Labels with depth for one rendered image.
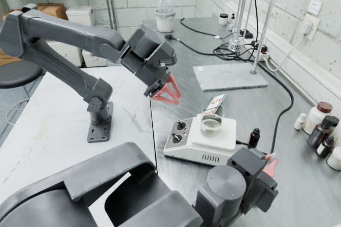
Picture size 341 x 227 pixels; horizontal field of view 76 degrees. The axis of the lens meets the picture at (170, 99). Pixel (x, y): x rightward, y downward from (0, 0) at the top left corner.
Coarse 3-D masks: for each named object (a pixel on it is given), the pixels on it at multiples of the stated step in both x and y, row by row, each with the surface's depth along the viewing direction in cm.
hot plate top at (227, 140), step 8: (224, 120) 66; (232, 120) 66; (224, 128) 63; (232, 128) 63; (192, 136) 61; (200, 136) 61; (224, 136) 61; (232, 136) 61; (200, 144) 59; (208, 144) 59; (216, 144) 59; (224, 144) 59; (232, 144) 59
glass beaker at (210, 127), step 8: (208, 104) 60; (216, 104) 60; (208, 112) 62; (216, 112) 61; (224, 112) 57; (200, 120) 60; (208, 120) 56; (216, 120) 56; (200, 128) 61; (208, 128) 58; (216, 128) 58; (208, 136) 60; (216, 136) 60
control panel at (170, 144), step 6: (186, 120) 71; (192, 120) 69; (174, 126) 72; (186, 126) 68; (174, 132) 69; (180, 132) 67; (186, 132) 66; (168, 138) 68; (186, 138) 64; (168, 144) 65; (174, 144) 64; (180, 144) 63
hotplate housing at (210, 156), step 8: (192, 128) 66; (168, 136) 70; (192, 144) 61; (168, 152) 64; (176, 152) 63; (184, 152) 62; (192, 152) 61; (200, 152) 60; (208, 152) 60; (216, 152) 59; (224, 152) 59; (232, 152) 59; (192, 160) 64; (200, 160) 63; (208, 160) 62; (216, 160) 61; (224, 160) 60
